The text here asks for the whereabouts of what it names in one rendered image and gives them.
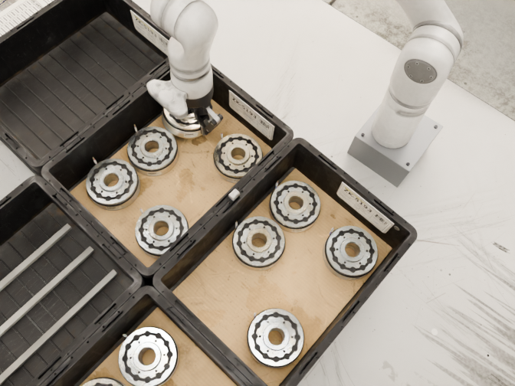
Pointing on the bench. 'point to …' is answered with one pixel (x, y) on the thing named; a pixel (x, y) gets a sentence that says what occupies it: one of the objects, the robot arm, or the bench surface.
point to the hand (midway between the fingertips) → (197, 121)
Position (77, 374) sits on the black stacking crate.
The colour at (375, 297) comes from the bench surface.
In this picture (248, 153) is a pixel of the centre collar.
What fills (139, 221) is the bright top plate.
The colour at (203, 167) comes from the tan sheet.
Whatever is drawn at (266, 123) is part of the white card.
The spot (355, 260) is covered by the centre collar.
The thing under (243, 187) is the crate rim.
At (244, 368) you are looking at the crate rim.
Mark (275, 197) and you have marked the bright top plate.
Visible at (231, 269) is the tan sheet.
